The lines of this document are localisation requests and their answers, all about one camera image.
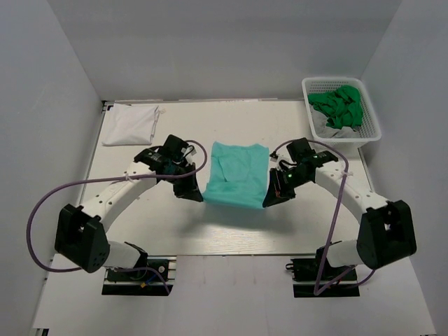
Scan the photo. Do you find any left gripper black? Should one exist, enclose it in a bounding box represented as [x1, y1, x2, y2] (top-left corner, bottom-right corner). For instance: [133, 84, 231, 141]
[164, 162, 203, 202]

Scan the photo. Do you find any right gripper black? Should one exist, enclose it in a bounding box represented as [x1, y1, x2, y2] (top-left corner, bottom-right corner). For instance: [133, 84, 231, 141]
[264, 167, 311, 208]

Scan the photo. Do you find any teal t shirt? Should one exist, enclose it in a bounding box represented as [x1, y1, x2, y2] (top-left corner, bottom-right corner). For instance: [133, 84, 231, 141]
[203, 141, 269, 209]

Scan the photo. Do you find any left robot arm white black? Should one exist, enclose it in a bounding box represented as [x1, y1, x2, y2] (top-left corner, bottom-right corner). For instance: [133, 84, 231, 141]
[55, 134, 203, 279]

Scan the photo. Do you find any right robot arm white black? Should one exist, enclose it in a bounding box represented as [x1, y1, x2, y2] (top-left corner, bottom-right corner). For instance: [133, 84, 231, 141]
[262, 138, 417, 279]

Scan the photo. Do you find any grey t shirt in basket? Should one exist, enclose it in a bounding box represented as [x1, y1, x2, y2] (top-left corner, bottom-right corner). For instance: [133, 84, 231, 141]
[311, 111, 360, 139]

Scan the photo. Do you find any folded white t shirt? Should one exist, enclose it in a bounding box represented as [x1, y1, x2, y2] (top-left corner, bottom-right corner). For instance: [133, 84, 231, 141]
[101, 104, 160, 147]

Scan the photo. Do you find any white plastic basket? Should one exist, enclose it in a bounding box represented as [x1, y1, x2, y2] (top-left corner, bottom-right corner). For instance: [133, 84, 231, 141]
[302, 76, 382, 148]

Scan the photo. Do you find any green t shirt in basket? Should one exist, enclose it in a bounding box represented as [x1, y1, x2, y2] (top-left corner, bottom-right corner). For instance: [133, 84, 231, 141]
[307, 85, 364, 130]

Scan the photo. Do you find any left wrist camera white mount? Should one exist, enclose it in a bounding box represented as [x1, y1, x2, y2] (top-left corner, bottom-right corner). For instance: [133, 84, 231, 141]
[182, 145, 197, 165]

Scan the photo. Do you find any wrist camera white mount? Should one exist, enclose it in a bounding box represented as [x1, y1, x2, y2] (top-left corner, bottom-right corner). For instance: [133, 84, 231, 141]
[182, 145, 197, 165]
[269, 151, 284, 171]

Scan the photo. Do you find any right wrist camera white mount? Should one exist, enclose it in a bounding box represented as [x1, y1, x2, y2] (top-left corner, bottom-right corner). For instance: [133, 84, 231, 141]
[269, 151, 284, 171]

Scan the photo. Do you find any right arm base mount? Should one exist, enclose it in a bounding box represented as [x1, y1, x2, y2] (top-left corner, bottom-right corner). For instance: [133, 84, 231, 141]
[285, 257, 361, 299]

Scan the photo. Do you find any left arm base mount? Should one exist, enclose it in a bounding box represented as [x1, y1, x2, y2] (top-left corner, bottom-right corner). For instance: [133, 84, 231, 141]
[101, 256, 176, 297]

